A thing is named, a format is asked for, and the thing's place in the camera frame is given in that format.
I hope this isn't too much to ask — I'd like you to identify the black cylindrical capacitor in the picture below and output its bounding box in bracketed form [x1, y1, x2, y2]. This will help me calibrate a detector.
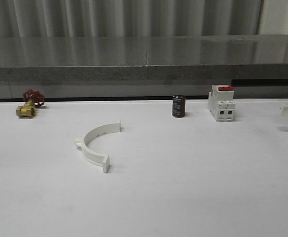
[172, 95, 186, 118]

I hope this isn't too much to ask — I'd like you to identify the grey stone ledge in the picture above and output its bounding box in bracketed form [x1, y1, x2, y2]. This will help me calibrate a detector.
[0, 35, 288, 85]

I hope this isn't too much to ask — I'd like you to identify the white circuit breaker red switch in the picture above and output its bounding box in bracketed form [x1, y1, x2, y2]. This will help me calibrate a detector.
[208, 85, 235, 122]

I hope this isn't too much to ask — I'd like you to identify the brass valve red handwheel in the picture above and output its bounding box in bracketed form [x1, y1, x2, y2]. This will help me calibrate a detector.
[16, 89, 45, 118]

